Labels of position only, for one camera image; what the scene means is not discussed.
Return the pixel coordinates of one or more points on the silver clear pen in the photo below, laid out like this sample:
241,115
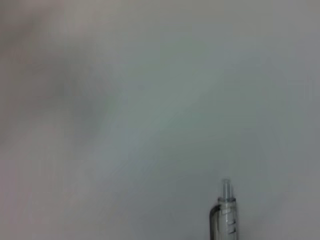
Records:
225,217

